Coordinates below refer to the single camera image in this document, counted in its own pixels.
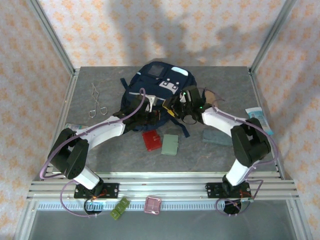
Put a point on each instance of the red snap wallet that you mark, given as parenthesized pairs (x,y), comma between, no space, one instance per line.
(151,140)

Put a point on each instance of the navy blue backpack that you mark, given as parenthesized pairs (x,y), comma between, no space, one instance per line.
(150,85)

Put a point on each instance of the pale green snap wallet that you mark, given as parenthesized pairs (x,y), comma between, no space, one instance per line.
(170,145)

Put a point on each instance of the grey felt pencil case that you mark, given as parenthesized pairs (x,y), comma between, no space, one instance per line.
(215,137)

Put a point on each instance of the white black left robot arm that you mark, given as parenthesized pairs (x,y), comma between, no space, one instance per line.
(105,132)

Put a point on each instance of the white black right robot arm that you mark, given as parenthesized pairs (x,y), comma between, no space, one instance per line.
(220,120)

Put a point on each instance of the blue white wet wipes pack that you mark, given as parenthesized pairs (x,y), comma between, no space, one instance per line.
(255,113)

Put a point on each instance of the green white plastic packet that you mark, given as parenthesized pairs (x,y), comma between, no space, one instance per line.
(75,126)

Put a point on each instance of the pink square box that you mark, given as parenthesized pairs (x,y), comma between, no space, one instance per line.
(152,205)

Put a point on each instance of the olive green plastic block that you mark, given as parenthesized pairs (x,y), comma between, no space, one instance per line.
(120,208)

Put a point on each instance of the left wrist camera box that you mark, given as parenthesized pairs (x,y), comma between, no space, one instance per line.
(151,100)

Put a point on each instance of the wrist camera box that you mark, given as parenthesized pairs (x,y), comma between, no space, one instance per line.
(151,100)
(183,97)

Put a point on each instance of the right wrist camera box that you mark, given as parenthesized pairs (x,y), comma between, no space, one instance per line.
(183,97)

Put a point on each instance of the aluminium table side rail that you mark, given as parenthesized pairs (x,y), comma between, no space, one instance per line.
(255,85)
(68,100)

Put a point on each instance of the aluminium rail beam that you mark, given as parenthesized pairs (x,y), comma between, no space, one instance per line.
(162,186)

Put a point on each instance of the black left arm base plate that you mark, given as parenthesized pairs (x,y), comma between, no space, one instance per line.
(112,190)

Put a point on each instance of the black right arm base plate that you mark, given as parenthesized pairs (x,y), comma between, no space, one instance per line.
(212,190)

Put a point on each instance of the aluminium frame post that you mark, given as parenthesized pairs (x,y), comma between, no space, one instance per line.
(53,37)
(270,37)

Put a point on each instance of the aluminium frame leg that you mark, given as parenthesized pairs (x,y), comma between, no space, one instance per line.
(25,220)
(297,220)

